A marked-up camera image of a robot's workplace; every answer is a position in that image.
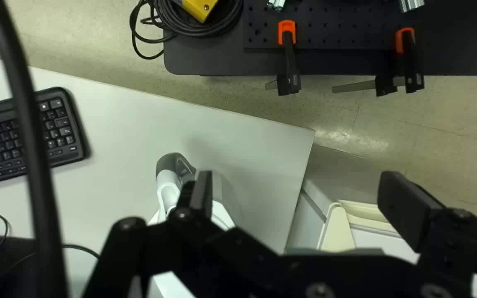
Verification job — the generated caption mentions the thick black cable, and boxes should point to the thick black cable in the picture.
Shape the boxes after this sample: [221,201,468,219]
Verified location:
[0,0,72,298]

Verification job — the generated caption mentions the thin black cable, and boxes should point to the thin black cable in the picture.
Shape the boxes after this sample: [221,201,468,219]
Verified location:
[0,209,103,264]

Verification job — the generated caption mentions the coiled black cable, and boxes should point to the coiled black cable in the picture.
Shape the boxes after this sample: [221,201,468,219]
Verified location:
[130,0,246,62]

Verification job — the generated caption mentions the orange black bar clamp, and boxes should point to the orange black bar clamp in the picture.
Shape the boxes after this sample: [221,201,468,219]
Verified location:
[332,25,426,98]
[264,19,304,98]

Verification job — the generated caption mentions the black perforated board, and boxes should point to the black perforated board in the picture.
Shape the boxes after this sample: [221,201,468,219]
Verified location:
[244,0,477,55]

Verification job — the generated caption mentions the black work table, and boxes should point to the black work table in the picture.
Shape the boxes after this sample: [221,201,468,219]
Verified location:
[163,0,477,78]

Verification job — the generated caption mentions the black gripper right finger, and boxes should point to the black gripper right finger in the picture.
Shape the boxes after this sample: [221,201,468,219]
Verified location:
[377,171,477,279]

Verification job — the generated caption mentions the yellow box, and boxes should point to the yellow box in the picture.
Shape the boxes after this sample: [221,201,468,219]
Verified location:
[181,0,221,24]

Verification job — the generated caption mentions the black flat object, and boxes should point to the black flat object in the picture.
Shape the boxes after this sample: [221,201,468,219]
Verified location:
[0,232,37,298]

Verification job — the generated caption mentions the black computer keyboard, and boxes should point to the black computer keyboard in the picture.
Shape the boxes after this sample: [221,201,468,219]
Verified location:
[0,87,92,189]

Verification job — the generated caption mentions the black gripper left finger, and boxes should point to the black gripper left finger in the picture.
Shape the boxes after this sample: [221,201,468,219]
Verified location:
[105,169,236,279]

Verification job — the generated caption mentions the white water filter pitcher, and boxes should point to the white water filter pitcher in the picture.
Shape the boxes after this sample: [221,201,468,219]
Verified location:
[148,151,236,234]

